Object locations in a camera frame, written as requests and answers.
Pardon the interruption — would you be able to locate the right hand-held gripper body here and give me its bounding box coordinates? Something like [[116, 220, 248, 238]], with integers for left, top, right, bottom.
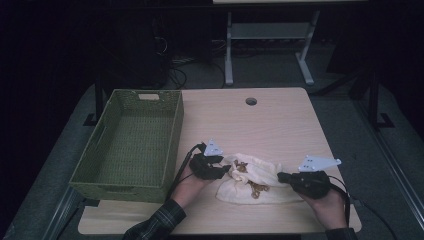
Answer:
[[287, 154, 343, 200]]

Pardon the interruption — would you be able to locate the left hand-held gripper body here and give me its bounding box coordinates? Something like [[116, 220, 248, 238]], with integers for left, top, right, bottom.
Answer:
[[188, 138, 225, 181]]

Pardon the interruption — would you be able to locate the cream white cloth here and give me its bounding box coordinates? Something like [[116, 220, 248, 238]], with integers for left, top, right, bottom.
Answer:
[[215, 152, 305, 205]]

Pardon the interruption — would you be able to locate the green woven basket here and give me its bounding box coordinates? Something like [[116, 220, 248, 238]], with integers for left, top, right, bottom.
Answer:
[[68, 88, 185, 204]]

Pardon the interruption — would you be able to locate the person's right hand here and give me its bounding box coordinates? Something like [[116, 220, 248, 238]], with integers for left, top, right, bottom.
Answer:
[[299, 187, 349, 231]]

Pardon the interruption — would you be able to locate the person's left hand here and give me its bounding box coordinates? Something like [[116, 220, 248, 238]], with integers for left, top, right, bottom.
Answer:
[[171, 163, 215, 210]]

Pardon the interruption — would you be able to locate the black stand leg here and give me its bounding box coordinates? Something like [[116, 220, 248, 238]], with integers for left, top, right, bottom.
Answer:
[[82, 78, 105, 127], [366, 71, 396, 130]]

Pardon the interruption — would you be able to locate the dark computer tower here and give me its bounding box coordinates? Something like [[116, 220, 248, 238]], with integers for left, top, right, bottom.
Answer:
[[124, 14, 172, 89]]

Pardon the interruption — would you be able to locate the white metal stand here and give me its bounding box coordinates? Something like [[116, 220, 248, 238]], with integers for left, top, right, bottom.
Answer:
[[224, 10, 321, 87]]

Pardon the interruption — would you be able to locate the left hand-held gripper black cable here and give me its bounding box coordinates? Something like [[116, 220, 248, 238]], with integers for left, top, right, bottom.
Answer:
[[165, 142, 208, 201]]

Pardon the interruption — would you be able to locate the hand-held gripper black cable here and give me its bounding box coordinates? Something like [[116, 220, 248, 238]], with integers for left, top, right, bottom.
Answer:
[[328, 174, 398, 240], [165, 142, 208, 201]]

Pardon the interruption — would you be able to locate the right hand-held gripper black cable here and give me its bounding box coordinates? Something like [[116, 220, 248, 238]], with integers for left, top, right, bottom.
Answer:
[[328, 174, 398, 240]]

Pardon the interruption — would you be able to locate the aluminium floor rail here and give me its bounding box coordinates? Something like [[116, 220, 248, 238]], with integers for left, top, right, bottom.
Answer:
[[352, 98, 424, 232], [41, 184, 86, 240]]

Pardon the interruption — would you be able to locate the tangle of floor cables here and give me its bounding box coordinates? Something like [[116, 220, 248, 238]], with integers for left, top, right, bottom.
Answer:
[[166, 54, 228, 90]]

